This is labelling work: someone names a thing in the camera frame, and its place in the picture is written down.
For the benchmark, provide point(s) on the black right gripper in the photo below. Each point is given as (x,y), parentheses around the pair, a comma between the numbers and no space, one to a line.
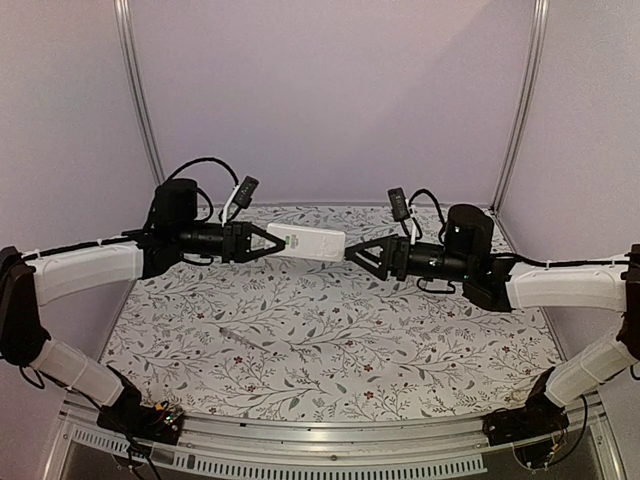
(398,255)

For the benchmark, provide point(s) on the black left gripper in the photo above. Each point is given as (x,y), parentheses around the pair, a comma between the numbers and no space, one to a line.
(237,242)

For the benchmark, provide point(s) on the white remote control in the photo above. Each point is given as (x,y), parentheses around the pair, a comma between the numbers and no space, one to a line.
(309,243)

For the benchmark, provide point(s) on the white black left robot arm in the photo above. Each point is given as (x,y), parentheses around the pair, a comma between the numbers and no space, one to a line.
(173,233)

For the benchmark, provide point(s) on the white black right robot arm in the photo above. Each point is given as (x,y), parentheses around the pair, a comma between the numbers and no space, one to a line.
(504,282)

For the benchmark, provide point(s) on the floral patterned table mat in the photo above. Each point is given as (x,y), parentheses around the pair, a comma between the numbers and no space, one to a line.
(342,345)

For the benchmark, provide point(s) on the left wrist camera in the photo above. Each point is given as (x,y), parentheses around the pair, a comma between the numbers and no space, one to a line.
(239,199)

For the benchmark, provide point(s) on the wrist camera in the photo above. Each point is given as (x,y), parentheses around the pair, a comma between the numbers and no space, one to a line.
(403,214)
(239,199)

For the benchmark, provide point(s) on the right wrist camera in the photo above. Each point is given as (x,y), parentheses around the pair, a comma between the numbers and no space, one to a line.
(403,214)

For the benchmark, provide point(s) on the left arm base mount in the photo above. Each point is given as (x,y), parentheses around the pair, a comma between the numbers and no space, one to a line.
(160,423)

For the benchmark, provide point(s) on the aluminium front rail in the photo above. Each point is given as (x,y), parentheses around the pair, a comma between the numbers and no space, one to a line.
(217,447)

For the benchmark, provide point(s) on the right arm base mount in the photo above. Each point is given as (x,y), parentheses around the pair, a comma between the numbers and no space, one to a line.
(535,432)

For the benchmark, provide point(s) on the left aluminium frame post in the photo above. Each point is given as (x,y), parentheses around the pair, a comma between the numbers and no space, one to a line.
(133,72)

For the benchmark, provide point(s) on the aluminium frame post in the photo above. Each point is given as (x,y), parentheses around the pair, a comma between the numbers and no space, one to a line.
(133,72)
(525,99)

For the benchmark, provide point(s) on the right aluminium frame post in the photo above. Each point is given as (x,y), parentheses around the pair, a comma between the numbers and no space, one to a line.
(525,99)

